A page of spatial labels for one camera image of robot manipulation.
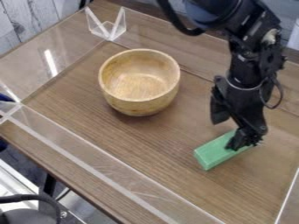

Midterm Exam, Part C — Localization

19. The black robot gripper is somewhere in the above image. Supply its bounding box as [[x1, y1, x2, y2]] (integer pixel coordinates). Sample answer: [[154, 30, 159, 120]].
[[210, 75, 267, 151]]

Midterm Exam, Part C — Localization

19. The green rectangular block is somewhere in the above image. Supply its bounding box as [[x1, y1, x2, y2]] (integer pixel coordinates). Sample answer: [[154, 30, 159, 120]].
[[194, 130, 251, 171]]

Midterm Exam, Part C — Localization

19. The light wooden bowl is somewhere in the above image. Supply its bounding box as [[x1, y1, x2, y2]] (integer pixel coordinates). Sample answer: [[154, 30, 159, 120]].
[[98, 48, 182, 116]]

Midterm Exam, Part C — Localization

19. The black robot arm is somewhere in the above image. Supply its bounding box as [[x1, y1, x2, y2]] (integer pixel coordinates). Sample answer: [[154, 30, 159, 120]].
[[156, 0, 286, 151]]

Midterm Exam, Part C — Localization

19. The black table leg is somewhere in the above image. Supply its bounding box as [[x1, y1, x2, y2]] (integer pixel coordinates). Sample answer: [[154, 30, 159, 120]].
[[43, 174, 58, 197]]

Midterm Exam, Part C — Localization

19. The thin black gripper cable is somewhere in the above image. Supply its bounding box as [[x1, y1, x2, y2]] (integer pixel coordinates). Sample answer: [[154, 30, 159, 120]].
[[258, 76, 284, 110]]

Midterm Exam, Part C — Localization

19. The clear acrylic tray enclosure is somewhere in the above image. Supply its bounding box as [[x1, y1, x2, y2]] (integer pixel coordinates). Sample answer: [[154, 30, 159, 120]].
[[0, 0, 299, 224]]

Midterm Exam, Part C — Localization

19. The black cable lower left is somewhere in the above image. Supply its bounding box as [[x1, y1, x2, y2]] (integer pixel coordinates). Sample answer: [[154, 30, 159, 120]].
[[0, 193, 62, 224]]

